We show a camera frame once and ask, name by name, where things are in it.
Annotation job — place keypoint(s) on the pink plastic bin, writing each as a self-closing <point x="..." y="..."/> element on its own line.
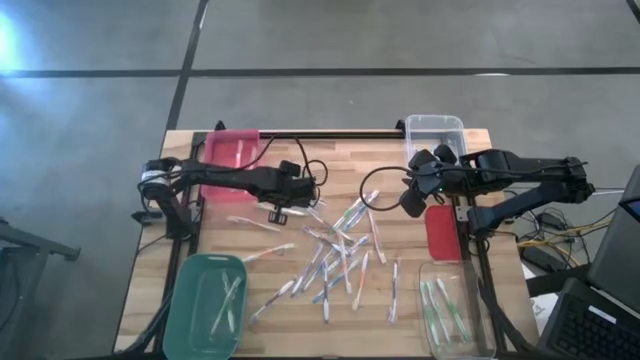
<point x="225" y="155"/>

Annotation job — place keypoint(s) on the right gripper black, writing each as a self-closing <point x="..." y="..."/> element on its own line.
<point x="442" y="180"/>

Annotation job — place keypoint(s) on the silver mounting plate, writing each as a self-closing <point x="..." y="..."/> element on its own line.
<point x="462" y="210"/>

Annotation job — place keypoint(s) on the tall clear plastic bin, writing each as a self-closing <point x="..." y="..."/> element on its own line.
<point x="432" y="130"/>

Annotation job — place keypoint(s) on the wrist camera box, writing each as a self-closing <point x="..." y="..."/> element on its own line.
<point x="290" y="168"/>
<point x="412" y="204"/>

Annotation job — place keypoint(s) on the shallow clear plastic tray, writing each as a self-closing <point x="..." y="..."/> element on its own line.
<point x="475" y="300"/>

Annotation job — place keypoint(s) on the black keyboard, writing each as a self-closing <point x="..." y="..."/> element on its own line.
<point x="595" y="330"/>

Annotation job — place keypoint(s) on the purple white packaged toothbrush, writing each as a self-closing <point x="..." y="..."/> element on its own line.
<point x="394" y="290"/>
<point x="272" y="300"/>
<point x="307" y="270"/>
<point x="320" y="234"/>

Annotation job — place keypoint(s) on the grey metal stand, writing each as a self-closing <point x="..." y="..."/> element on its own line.
<point x="30" y="240"/>

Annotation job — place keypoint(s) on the computer monitor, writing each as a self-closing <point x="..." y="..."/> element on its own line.
<point x="615" y="250"/>

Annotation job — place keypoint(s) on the black power brick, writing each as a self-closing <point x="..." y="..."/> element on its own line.
<point x="535" y="255"/>

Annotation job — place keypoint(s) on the green plastic bin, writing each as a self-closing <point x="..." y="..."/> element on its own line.
<point x="192" y="320"/>

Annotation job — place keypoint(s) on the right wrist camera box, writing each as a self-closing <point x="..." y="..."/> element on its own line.
<point x="412" y="204"/>

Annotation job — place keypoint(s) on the white paper sheet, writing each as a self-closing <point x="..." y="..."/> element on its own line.
<point x="545" y="307"/>

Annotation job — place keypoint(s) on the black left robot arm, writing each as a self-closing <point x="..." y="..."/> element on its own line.
<point x="225" y="177"/>

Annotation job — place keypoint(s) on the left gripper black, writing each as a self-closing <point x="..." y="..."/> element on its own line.
<point x="292" y="192"/>

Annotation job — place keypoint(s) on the black table frame rail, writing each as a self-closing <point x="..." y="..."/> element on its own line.
<point x="487" y="305"/>
<point x="175" y="255"/>
<point x="325" y="135"/>

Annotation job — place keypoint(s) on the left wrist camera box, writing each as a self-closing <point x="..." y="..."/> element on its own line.
<point x="290" y="168"/>

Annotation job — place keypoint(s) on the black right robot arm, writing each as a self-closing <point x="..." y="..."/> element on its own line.
<point x="525" y="167"/>

